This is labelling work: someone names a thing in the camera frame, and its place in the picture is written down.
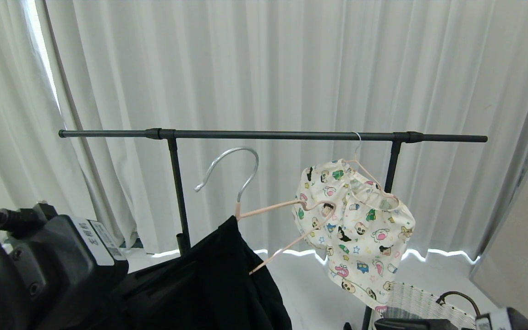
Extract pink clothes hanger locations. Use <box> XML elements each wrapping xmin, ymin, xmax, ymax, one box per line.
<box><xmin>341</xmin><ymin>132</ymin><xmax>400</xmax><ymax>202</ymax></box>
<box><xmin>194</xmin><ymin>147</ymin><xmax>339</xmax><ymax>275</ymax></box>

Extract cream printed garment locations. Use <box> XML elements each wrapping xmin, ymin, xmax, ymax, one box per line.
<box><xmin>292</xmin><ymin>158</ymin><xmax>417</xmax><ymax>313</ymax></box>

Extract black garment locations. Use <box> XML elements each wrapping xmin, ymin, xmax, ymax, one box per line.
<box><xmin>81</xmin><ymin>215</ymin><xmax>293</xmax><ymax>330</ymax></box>

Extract black clothes rack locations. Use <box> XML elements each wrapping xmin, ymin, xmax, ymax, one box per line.
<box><xmin>58</xmin><ymin>128</ymin><xmax>488</xmax><ymax>330</ymax></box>

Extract white laundry basket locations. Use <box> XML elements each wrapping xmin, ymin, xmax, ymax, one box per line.
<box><xmin>373</xmin><ymin>281</ymin><xmax>483</xmax><ymax>330</ymax></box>

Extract white curtain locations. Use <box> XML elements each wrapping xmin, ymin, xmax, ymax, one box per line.
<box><xmin>0</xmin><ymin>0</ymin><xmax>528</xmax><ymax>266</ymax></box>

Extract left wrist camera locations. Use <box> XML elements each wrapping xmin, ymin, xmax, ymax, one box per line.
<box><xmin>0</xmin><ymin>201</ymin><xmax>130</xmax><ymax>330</ymax></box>

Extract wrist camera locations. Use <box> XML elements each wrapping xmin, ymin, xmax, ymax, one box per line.
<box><xmin>474</xmin><ymin>307</ymin><xmax>528</xmax><ymax>330</ymax></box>
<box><xmin>0</xmin><ymin>201</ymin><xmax>130</xmax><ymax>330</ymax></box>

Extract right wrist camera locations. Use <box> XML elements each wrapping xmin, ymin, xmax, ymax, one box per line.
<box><xmin>474</xmin><ymin>307</ymin><xmax>528</xmax><ymax>330</ymax></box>

